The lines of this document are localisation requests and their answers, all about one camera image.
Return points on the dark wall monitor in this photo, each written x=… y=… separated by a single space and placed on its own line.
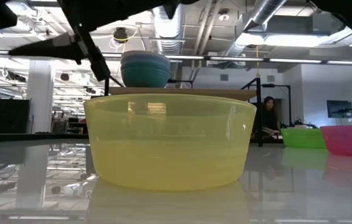
x=339 y=109

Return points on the black aluminium table frame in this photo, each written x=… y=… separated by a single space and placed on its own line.
x=38 y=137

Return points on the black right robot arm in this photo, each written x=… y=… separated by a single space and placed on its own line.
x=350 y=12

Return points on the yellow translucent plastic bowl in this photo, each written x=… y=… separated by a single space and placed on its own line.
x=169 y=149

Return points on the person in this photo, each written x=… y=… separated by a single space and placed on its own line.
x=269 y=115

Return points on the dark teal plastic bowl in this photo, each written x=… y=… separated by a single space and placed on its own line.
x=146 y=78

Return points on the pink plastic bowl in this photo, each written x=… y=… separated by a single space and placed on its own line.
x=350 y=141

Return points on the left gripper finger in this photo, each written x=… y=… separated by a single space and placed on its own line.
x=60 y=43
x=69 y=54

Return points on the green plastic bowl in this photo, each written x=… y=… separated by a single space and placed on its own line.
x=301 y=138

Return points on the blue plastic bowl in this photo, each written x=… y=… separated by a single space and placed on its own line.
x=144 y=61

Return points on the black partition panel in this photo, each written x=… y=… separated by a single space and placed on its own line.
x=7 y=115

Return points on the black overhead camera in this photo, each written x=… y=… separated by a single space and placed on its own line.
x=120 y=34

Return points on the white square pillar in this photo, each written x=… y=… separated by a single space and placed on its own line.
x=40 y=96

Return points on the silver ceiling duct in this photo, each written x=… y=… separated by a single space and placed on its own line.
x=168 y=28
x=264 y=9

